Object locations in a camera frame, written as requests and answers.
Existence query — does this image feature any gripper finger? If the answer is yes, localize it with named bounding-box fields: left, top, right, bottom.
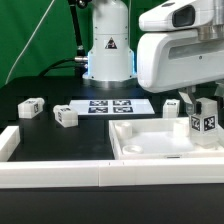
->
left=215, top=80, right=224, bottom=95

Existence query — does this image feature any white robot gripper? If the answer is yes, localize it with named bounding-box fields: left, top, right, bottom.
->
left=137, top=29, right=224, bottom=115

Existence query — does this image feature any white square tabletop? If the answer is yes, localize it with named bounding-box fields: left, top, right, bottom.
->
left=109, top=118, right=224, bottom=160

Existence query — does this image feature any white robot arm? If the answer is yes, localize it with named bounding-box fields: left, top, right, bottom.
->
left=83, top=0, right=224, bottom=115

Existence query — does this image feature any white marker sheet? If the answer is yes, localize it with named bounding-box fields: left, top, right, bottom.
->
left=69, top=99, right=154, bottom=115

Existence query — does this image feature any green backdrop cloth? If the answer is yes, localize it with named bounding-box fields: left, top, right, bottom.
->
left=0, top=0, right=174, bottom=88

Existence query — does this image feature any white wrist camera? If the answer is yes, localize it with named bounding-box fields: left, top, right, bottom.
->
left=139, top=0, right=224, bottom=32

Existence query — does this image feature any black cable bundle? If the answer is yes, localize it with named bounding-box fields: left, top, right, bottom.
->
left=38, top=0, right=90, bottom=78

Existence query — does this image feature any white front fence wall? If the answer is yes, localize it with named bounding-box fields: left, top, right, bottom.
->
left=0, top=158, right=224, bottom=189

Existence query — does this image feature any white fence wall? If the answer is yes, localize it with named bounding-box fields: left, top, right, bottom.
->
left=0, top=158, right=224, bottom=189
left=0, top=126, right=20, bottom=162

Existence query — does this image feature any white thin cable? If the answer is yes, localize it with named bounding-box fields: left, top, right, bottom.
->
left=4, top=0, right=56, bottom=85

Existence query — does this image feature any white left fence wall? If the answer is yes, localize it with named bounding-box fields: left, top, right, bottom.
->
left=0, top=126, right=20, bottom=162

